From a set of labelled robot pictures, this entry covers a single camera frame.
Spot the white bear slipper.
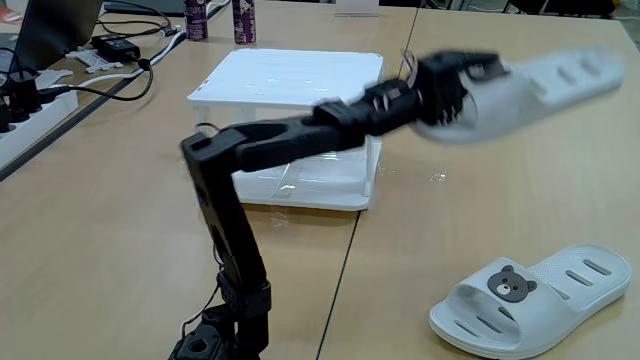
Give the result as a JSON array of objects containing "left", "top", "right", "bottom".
[
  {"left": 407, "top": 47, "right": 627, "bottom": 146},
  {"left": 428, "top": 243, "right": 633, "bottom": 360}
]

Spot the white two-tier box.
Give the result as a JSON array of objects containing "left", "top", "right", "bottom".
[{"left": 186, "top": 48, "right": 386, "bottom": 213}]

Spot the black chair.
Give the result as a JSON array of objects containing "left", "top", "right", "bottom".
[{"left": 504, "top": 0, "right": 617, "bottom": 20}]

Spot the purple can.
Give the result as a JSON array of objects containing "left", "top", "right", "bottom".
[
  {"left": 231, "top": 0, "right": 258, "bottom": 46},
  {"left": 183, "top": 0, "right": 210, "bottom": 42}
]

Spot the black power adapter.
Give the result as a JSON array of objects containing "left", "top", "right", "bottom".
[{"left": 91, "top": 34, "right": 142, "bottom": 64}]

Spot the white plastic part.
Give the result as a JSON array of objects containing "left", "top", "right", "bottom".
[
  {"left": 64, "top": 48, "right": 125, "bottom": 75},
  {"left": 33, "top": 68, "right": 75, "bottom": 91}
]

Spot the dark laptop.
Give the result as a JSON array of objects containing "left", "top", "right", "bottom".
[{"left": 0, "top": 0, "right": 105, "bottom": 76}]

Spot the white power strip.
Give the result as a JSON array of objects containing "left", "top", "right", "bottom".
[{"left": 0, "top": 89, "right": 80, "bottom": 170}]

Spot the black plug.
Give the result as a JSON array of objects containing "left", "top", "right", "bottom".
[{"left": 7, "top": 69, "right": 44, "bottom": 115}]

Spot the orange item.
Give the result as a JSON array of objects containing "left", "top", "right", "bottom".
[{"left": 0, "top": 7, "right": 25, "bottom": 26}]

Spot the white cable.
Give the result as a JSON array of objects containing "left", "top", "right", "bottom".
[{"left": 49, "top": 29, "right": 187, "bottom": 89}]

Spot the thin black looped cable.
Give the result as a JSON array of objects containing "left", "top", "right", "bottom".
[{"left": 96, "top": 0, "right": 174, "bottom": 40}]

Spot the black power cable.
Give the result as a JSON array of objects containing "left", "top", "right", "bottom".
[{"left": 37, "top": 57, "right": 155, "bottom": 103}]

